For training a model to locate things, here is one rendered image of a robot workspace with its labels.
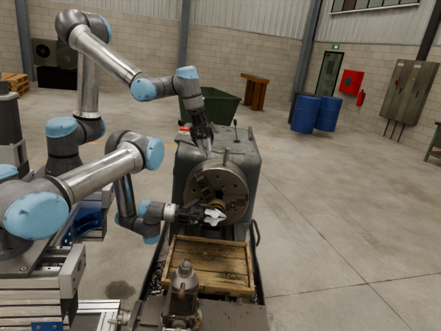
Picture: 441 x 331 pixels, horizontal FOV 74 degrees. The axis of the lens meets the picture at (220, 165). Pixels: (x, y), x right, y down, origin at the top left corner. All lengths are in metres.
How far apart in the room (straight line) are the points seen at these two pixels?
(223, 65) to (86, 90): 10.37
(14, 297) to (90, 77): 0.83
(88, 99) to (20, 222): 0.73
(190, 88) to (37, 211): 0.64
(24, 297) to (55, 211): 0.32
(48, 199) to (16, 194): 0.07
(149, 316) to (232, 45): 11.06
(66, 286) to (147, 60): 10.41
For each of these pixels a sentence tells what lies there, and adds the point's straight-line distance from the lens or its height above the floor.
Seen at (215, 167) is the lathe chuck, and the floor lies 1.24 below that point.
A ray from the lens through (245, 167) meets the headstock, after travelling 1.49.
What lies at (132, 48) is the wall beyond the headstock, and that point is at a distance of 11.09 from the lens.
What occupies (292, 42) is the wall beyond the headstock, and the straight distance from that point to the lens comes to 12.64.
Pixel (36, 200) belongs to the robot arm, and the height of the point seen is 1.38.
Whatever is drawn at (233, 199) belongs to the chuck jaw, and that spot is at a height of 1.11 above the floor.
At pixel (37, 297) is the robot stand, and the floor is 1.04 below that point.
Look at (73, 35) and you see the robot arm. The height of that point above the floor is 1.72.
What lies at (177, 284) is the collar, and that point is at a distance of 0.87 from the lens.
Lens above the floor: 1.74
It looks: 22 degrees down
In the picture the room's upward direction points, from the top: 8 degrees clockwise
